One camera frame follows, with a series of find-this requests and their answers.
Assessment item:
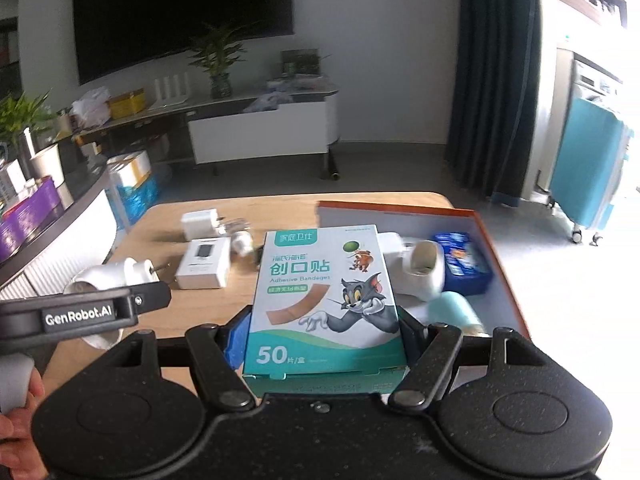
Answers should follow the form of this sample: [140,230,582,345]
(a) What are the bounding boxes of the leafy green plant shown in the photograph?
[0,91,56,161]

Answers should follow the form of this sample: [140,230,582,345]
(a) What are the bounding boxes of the potted plant in dark vase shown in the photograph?
[187,22,261,100]

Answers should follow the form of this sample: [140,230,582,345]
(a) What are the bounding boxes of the yellow box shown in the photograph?
[107,88,147,120]

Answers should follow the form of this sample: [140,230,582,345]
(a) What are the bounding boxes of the white plastic bag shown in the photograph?
[70,86,112,128]

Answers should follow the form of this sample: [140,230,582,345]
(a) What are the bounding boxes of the white washing machine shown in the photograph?
[570,55,626,106]

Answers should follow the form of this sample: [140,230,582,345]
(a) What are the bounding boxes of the teal adhesive bandage box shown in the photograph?
[242,224,408,396]

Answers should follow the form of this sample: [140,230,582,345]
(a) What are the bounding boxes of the steel bottle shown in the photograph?
[17,127,38,181]

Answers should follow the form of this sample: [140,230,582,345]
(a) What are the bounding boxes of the white hollow plug-in vaporizer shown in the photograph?
[400,240,446,302]

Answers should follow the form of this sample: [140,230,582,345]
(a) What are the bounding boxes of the grey plastic bag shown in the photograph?
[242,91,293,113]

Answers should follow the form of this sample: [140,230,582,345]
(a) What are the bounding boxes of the white printed box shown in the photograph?
[0,157,26,206]

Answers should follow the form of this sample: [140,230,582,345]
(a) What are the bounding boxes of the blue suitcase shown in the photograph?
[547,97,633,246]

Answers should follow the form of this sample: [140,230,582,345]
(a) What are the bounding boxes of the person's left hand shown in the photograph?
[0,371,48,480]

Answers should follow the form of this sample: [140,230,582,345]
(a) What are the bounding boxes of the purple box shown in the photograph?
[0,177,60,266]

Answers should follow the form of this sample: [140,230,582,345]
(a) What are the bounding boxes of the white router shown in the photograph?
[149,74,193,111]

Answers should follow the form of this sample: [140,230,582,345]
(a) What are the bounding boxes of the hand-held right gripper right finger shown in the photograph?
[387,307,551,413]

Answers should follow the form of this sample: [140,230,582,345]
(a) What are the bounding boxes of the black roll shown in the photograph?
[320,152,343,181]

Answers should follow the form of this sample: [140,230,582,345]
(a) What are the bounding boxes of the green picture box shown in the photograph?
[281,49,321,77]

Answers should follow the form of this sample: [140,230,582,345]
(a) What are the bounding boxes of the blue wrapped bottle pack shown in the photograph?
[112,170,161,228]

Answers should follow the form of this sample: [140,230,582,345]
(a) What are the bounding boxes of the long low media cabinet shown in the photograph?
[75,80,341,171]

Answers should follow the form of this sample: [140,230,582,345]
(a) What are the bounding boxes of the white paper cup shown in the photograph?
[30,143,67,188]

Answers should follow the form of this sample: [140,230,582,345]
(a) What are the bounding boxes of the orange cardboard box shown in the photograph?
[317,201,532,341]

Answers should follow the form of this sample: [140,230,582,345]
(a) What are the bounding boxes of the white low cabinet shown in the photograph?
[187,95,331,166]

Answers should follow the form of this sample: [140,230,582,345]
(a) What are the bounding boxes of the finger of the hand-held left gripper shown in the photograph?
[114,281,172,326]

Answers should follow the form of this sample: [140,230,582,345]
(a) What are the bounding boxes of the curved white ribbed counter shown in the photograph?
[0,165,126,306]

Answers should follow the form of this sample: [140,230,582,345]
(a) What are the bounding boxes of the small white carton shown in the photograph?
[175,238,232,290]

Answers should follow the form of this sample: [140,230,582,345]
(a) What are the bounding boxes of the small white charger plug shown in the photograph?
[181,210,228,242]

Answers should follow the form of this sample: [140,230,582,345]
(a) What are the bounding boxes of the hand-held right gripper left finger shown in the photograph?
[102,305,257,412]

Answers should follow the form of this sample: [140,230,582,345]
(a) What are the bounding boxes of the teal toothpick holder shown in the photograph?
[426,290,488,336]

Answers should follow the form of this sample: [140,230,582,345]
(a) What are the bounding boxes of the blue plastic floss box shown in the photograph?
[432,231,494,295]

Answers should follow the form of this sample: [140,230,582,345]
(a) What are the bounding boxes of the black wall television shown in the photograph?
[72,0,293,86]

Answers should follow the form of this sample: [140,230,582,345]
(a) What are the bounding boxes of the clear plastic boxes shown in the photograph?
[267,74,336,93]

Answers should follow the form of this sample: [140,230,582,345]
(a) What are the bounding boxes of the dark curtain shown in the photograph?
[445,0,543,208]

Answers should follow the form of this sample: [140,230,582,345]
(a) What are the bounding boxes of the white round plug-in vaporizer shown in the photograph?
[62,256,168,351]

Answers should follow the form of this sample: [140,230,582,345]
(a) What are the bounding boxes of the white and yellow carton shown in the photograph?
[106,150,152,186]

